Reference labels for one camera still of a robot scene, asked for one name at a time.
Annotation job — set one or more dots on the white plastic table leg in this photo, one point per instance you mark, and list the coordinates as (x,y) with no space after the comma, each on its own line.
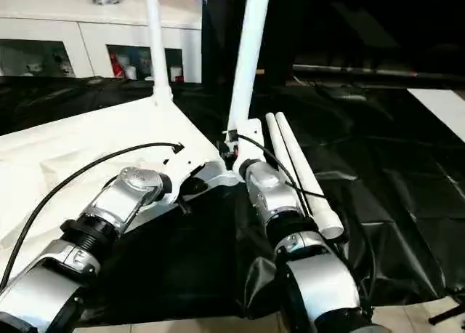
(250,56)
(309,173)
(156,38)
(281,147)

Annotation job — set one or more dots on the white plastic table top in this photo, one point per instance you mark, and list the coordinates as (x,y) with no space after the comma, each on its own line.
(91,136)

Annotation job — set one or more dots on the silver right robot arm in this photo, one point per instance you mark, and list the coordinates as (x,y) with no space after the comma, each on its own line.
(290,220)

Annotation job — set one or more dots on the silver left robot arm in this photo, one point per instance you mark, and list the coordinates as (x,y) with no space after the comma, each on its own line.
(116,198)

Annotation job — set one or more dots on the white mug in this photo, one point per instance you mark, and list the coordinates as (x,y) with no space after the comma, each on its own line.
(176,73)

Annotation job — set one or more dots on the black speaker box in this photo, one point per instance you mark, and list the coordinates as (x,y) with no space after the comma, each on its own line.
(283,27)

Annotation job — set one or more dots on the red packet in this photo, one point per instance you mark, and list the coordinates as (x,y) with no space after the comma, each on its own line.
(116,64)

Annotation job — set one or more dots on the black plastic mat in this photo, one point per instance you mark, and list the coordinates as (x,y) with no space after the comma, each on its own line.
(381,184)

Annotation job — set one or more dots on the black television edge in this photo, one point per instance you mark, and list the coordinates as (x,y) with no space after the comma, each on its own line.
(381,72)

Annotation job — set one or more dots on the white glass-door cabinet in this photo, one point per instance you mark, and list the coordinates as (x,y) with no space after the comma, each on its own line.
(91,27)

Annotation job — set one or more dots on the white flat board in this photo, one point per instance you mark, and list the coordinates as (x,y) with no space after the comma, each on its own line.
(443,111)

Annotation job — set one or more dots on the black metal stand leg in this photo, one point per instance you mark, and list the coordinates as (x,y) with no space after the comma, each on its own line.
(448,314)

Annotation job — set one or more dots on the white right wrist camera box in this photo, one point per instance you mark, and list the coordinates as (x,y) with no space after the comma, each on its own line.
(248,144)

